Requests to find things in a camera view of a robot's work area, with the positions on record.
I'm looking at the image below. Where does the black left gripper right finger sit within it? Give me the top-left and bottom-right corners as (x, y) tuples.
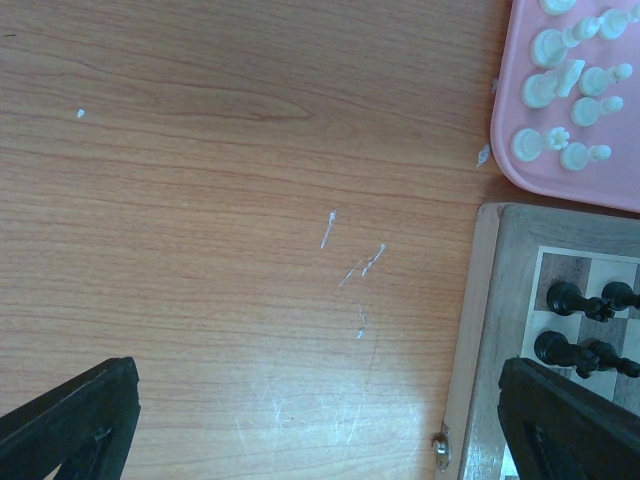
(497, 358), (639, 479)

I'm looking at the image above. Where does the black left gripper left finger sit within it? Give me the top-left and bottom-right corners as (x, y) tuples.
(1, 357), (141, 479)

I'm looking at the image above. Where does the black chess knight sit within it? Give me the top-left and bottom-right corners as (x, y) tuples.
(534, 331), (599, 378)

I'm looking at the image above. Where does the black chess rook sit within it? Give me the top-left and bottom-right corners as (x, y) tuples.
(546, 281), (615, 323)

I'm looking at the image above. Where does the white chess pawn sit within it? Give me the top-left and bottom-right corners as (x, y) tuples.
(578, 63), (633, 97)
(560, 142), (612, 171)
(597, 4), (639, 41)
(570, 96), (624, 127)

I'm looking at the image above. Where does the white chess rook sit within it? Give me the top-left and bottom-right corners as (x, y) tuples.
(510, 127), (570, 162)

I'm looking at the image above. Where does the white chess knight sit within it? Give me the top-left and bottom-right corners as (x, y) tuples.
(521, 59), (586, 109)

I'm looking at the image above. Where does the white chess bishop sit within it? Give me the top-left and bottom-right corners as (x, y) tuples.
(530, 16), (604, 69)

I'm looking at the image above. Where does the white chess queen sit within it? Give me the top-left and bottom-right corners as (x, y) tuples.
(538, 0), (576, 16)

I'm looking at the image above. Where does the wooden chessboard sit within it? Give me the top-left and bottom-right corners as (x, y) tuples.
(436, 203), (639, 479)

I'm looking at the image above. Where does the pink plastic tray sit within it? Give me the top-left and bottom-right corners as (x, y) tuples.
(491, 1), (639, 212)

